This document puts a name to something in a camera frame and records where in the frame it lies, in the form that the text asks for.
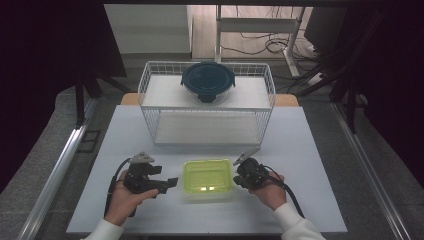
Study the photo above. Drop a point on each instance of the person's right hand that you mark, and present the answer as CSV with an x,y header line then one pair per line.
x,y
271,195

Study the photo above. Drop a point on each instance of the wooden table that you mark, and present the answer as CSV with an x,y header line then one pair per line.
x,y
128,99

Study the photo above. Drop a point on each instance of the white desk frame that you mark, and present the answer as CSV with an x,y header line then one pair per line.
x,y
256,25

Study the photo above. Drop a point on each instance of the person's left hand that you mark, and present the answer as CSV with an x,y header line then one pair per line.
x,y
125,201

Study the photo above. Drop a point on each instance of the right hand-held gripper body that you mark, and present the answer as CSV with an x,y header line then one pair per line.
x,y
253,173

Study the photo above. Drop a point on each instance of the rectangular container with green lid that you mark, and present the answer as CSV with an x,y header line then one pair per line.
x,y
207,178

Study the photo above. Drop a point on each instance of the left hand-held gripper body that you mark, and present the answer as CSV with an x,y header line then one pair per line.
x,y
140,175

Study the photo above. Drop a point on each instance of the aluminium frame rail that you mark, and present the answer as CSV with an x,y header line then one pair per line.
x,y
370,170
53,180

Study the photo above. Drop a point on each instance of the round container with dark lid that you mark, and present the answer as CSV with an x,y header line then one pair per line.
x,y
208,80

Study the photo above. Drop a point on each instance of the white power strip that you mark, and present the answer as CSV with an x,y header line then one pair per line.
x,y
315,79

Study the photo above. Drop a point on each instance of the white cabinet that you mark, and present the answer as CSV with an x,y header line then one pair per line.
x,y
150,28

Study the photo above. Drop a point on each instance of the black stand legs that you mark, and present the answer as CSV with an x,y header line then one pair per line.
x,y
350,96
80,100

